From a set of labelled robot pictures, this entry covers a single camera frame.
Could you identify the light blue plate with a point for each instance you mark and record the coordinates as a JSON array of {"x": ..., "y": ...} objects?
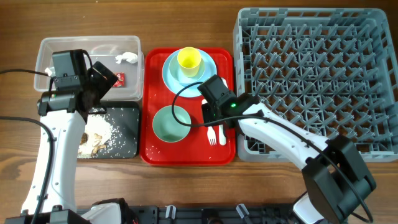
[{"x": 175, "y": 80}]

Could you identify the white plastic fork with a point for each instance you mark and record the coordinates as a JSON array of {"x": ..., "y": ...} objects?
[{"x": 211, "y": 135}]

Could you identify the red snack wrapper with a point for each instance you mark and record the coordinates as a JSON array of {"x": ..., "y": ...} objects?
[{"x": 121, "y": 80}]

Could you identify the red plastic tray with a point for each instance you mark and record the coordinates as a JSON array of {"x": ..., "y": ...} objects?
[{"x": 193, "y": 150}]

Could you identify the white tissue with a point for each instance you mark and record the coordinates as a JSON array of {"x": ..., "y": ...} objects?
[{"x": 128, "y": 57}]

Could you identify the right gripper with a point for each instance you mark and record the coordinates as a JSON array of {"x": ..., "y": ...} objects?
[{"x": 208, "y": 116}]

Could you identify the black waste tray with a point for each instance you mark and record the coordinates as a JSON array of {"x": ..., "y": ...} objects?
[{"x": 124, "y": 130}]

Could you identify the yellow plastic cup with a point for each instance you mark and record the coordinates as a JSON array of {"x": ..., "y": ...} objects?
[{"x": 189, "y": 59}]

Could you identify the clear plastic bin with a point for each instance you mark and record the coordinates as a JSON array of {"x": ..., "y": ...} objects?
[{"x": 103, "y": 49}]

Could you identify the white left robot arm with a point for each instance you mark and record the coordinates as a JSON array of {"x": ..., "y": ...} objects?
[{"x": 63, "y": 117}]

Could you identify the white plastic spoon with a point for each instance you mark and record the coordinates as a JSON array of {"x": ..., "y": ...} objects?
[{"x": 221, "y": 136}]

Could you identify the rice and food scraps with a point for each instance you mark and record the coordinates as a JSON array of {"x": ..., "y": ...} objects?
[{"x": 96, "y": 133}]

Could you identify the grey dishwasher rack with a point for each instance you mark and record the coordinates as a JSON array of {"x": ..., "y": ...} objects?
[{"x": 329, "y": 71}]

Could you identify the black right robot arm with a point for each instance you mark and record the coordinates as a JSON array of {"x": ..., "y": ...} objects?
[{"x": 337, "y": 180}]

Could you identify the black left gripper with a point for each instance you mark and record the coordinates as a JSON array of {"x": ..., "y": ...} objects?
[{"x": 104, "y": 84}]

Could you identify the green bowl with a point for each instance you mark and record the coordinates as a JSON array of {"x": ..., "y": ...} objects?
[{"x": 166, "y": 127}]

